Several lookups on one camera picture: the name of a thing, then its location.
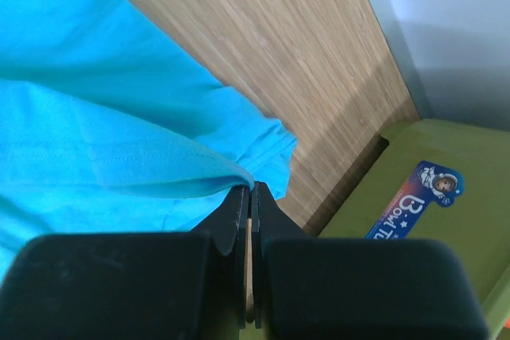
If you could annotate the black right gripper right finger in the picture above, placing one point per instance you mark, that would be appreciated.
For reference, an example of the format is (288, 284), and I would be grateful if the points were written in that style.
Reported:
(310, 288)

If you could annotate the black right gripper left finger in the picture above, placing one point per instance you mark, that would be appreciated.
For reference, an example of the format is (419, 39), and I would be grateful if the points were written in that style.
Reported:
(180, 285)

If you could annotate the blue t shirt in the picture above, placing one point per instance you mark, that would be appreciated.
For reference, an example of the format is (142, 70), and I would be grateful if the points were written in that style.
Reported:
(109, 126)

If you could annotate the blue tub label sticker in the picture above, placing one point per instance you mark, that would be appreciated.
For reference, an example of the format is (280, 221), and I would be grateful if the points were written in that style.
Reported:
(428, 183)

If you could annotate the olive green plastic tub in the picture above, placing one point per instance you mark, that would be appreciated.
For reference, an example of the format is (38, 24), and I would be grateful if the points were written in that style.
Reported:
(475, 226)

